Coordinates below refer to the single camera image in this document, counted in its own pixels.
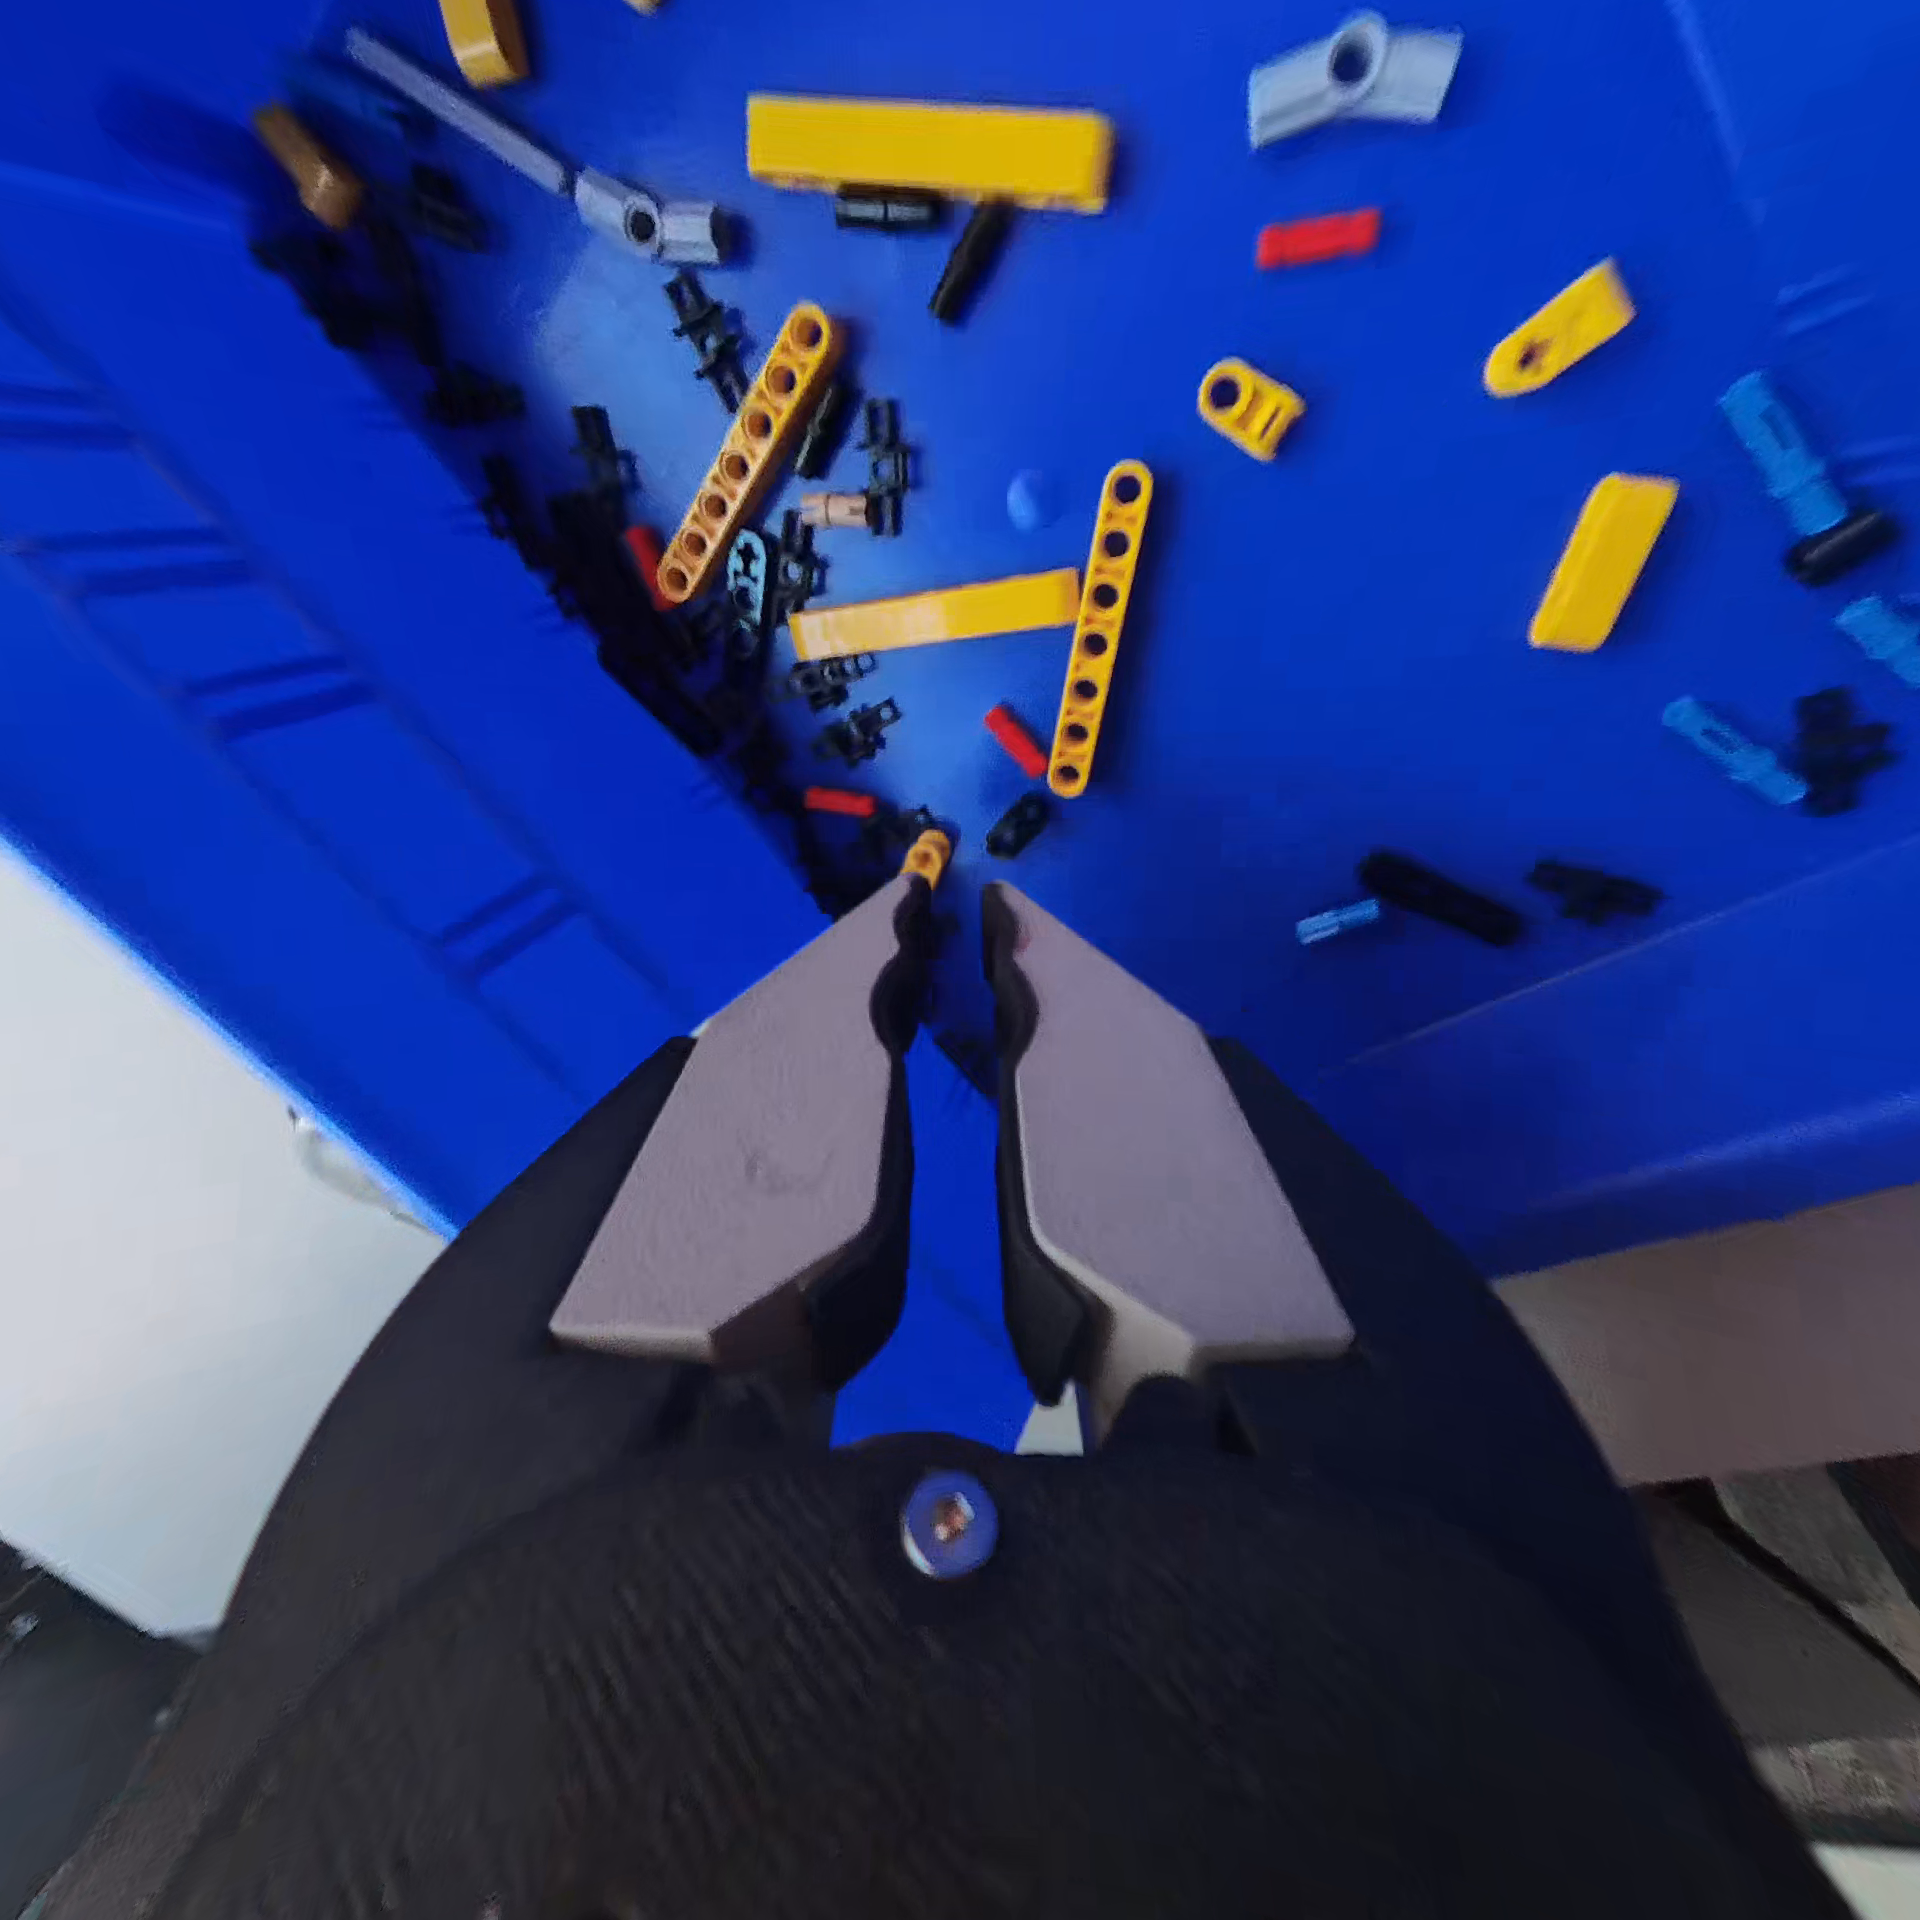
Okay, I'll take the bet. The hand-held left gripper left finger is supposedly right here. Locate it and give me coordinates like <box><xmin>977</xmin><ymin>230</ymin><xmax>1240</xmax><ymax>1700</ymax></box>
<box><xmin>548</xmin><ymin>872</ymin><xmax>933</xmax><ymax>1394</ymax></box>

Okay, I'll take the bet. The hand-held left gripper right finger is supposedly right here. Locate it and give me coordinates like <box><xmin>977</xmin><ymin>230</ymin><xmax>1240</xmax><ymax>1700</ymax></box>
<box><xmin>977</xmin><ymin>880</ymin><xmax>1358</xmax><ymax>1452</ymax></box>

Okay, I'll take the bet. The blue plastic bin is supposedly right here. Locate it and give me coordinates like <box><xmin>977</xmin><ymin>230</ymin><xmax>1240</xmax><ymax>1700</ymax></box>
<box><xmin>0</xmin><ymin>0</ymin><xmax>1920</xmax><ymax>1453</ymax></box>

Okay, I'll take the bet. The black lego link piece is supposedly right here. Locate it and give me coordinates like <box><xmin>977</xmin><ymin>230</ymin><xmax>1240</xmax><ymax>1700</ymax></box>
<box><xmin>1525</xmin><ymin>854</ymin><xmax>1664</xmax><ymax>926</ymax></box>

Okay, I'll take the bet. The black thin lego liftarm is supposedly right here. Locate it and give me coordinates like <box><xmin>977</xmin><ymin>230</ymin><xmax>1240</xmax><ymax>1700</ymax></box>
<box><xmin>1354</xmin><ymin>847</ymin><xmax>1527</xmax><ymax>951</ymax></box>

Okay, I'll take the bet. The narrow yellow lego tile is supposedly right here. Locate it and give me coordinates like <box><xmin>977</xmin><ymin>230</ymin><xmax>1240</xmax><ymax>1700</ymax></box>
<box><xmin>786</xmin><ymin>564</ymin><xmax>1084</xmax><ymax>662</ymax></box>

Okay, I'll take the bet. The orange seven-hole lego beam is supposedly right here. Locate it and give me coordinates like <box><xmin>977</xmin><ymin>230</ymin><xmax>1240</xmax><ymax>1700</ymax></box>
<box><xmin>655</xmin><ymin>296</ymin><xmax>846</xmax><ymax>606</ymax></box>

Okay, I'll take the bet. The yellow curved lego panel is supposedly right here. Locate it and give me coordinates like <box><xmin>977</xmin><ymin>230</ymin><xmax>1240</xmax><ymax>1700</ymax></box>
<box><xmin>1525</xmin><ymin>470</ymin><xmax>1680</xmax><ymax>655</ymax></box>
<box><xmin>433</xmin><ymin>0</ymin><xmax>529</xmax><ymax>88</ymax></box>

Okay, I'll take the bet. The small yellow lego connector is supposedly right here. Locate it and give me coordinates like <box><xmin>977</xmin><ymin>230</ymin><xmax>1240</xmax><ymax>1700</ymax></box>
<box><xmin>1194</xmin><ymin>354</ymin><xmax>1305</xmax><ymax>462</ymax></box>

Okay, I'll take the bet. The black lego cross connector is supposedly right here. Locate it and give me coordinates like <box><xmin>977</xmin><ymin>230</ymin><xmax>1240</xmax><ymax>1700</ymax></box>
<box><xmin>1792</xmin><ymin>686</ymin><xmax>1897</xmax><ymax>818</ymax></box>

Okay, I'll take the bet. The long black lego pin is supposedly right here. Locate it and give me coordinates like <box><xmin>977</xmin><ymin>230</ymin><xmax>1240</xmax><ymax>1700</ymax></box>
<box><xmin>928</xmin><ymin>200</ymin><xmax>1009</xmax><ymax>327</ymax></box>

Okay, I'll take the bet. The black lego bush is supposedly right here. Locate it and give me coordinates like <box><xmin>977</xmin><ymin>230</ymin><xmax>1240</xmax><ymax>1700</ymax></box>
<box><xmin>1783</xmin><ymin>508</ymin><xmax>1897</xmax><ymax>586</ymax></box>

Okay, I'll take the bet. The grey lego axle connector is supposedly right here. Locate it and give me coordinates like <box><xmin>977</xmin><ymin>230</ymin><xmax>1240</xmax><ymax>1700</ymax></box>
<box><xmin>574</xmin><ymin>167</ymin><xmax>737</xmax><ymax>266</ymax></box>
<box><xmin>1246</xmin><ymin>8</ymin><xmax>1464</xmax><ymax>150</ymax></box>

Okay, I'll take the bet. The flat red lego piece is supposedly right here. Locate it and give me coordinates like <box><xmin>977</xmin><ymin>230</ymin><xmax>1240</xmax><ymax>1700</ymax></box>
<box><xmin>1254</xmin><ymin>208</ymin><xmax>1382</xmax><ymax>271</ymax></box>

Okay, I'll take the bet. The long blue lego pin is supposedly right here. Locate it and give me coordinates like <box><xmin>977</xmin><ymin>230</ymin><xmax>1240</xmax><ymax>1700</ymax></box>
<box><xmin>1716</xmin><ymin>370</ymin><xmax>1848</xmax><ymax>537</ymax></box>

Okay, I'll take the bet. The wide yellow lego plate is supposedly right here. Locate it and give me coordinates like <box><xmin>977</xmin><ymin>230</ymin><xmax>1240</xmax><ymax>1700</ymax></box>
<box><xmin>744</xmin><ymin>93</ymin><xmax>1114</xmax><ymax>217</ymax></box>

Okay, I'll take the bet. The brown lego piece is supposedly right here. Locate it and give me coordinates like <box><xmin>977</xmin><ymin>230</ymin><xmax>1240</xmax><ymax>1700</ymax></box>
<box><xmin>248</xmin><ymin>103</ymin><xmax>366</xmax><ymax>230</ymax></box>

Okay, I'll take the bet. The grey lego axle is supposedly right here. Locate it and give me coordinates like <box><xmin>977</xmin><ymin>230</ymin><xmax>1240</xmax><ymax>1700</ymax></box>
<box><xmin>344</xmin><ymin>30</ymin><xmax>583</xmax><ymax>197</ymax></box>

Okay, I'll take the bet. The yellow thin seven-hole liftarm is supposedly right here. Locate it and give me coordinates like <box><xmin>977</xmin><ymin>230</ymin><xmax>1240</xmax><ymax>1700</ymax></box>
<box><xmin>1044</xmin><ymin>456</ymin><xmax>1153</xmax><ymax>800</ymax></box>

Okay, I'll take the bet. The light blue thin liftarm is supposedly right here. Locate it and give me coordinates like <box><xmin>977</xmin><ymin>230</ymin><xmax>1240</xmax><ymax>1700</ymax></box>
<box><xmin>722</xmin><ymin>525</ymin><xmax>777</xmax><ymax>662</ymax></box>

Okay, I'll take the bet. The pile of black track pieces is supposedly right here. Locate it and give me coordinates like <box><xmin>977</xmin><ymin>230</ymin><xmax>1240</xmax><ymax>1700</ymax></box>
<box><xmin>250</xmin><ymin>162</ymin><xmax>961</xmax><ymax>920</ymax></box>

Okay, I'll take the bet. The short yellow thin liftarm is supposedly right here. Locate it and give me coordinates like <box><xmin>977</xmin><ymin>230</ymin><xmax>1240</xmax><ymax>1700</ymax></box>
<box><xmin>1484</xmin><ymin>256</ymin><xmax>1639</xmax><ymax>399</ymax></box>

